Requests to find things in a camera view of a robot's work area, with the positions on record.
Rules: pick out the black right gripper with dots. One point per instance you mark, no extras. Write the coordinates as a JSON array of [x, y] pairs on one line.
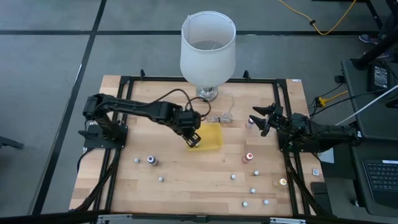
[[275, 119]]

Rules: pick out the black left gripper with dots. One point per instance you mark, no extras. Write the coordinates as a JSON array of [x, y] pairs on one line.
[[186, 119]]

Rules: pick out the large orange food coloring bottle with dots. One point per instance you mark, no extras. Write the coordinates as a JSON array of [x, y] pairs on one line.
[[247, 157]]

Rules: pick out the large purple food coloring bottle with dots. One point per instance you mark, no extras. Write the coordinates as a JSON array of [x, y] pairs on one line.
[[152, 160]]

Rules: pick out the small white-capped dropper bottle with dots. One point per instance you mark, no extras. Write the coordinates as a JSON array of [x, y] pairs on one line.
[[252, 190], [161, 179], [245, 204], [136, 160], [256, 172], [265, 202]]

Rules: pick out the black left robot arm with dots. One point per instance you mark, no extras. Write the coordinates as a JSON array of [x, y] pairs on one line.
[[136, 109]]

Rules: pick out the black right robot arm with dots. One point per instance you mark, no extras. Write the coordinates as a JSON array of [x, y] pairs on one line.
[[326, 133]]

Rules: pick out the large yellow food coloring bottle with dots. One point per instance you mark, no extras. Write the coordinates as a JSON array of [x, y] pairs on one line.
[[281, 182]]

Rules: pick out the yellow mat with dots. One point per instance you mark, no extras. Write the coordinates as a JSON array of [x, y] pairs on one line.
[[211, 137]]

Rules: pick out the white paper sheet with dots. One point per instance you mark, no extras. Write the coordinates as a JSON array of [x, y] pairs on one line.
[[327, 155]]

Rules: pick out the small white tag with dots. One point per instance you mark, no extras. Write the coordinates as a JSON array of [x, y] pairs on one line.
[[315, 172]]

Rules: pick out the silver table lamp white shade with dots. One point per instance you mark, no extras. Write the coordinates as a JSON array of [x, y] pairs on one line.
[[206, 56]]

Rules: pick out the black flat box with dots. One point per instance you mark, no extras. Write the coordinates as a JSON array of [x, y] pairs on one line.
[[321, 196]]

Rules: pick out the dark side desk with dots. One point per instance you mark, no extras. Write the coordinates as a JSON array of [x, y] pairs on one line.
[[351, 186]]

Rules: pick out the black power supply box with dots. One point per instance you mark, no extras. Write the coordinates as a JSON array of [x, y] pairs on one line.
[[380, 76]]

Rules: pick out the black diagonal stand leg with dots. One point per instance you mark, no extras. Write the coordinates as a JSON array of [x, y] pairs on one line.
[[373, 51]]

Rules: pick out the person's shoe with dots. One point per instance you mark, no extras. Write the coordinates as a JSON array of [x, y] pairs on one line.
[[368, 39]]

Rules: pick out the black keyboard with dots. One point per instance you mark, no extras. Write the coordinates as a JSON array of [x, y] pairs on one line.
[[382, 177]]

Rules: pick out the black chair base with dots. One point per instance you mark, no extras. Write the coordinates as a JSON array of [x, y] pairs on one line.
[[9, 142]]

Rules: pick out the black aluminium table frame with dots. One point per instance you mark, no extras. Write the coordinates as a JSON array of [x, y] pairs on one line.
[[155, 79]]

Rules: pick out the grey metal camera bar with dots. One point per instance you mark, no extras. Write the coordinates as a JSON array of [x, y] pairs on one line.
[[199, 219]]

